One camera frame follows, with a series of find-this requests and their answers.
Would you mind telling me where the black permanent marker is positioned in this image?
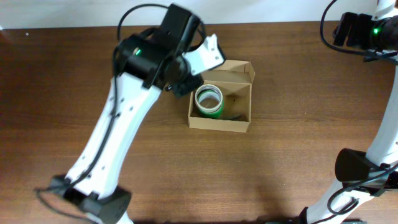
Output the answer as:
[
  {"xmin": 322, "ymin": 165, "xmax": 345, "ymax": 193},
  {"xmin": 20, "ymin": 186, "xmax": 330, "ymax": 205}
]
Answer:
[{"xmin": 222, "ymin": 114, "xmax": 242, "ymax": 121}]

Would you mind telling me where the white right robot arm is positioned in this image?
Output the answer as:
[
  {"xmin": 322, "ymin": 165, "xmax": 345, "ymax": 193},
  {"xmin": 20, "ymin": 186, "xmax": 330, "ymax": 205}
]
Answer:
[{"xmin": 291, "ymin": 1, "xmax": 397, "ymax": 223}]

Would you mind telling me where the brown cardboard box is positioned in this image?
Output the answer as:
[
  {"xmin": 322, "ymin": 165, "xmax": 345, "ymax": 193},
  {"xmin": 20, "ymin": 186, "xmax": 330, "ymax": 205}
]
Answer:
[{"xmin": 188, "ymin": 60, "xmax": 256, "ymax": 133}]

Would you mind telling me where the green tape roll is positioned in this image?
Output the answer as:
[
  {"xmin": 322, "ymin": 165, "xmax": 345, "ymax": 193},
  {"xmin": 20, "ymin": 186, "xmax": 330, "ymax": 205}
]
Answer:
[{"xmin": 195, "ymin": 90, "xmax": 224, "ymax": 119}]

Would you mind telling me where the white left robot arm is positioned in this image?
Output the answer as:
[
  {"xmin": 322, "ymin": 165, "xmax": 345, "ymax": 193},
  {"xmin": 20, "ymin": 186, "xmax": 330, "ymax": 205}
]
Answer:
[{"xmin": 35, "ymin": 4, "xmax": 225, "ymax": 223}]

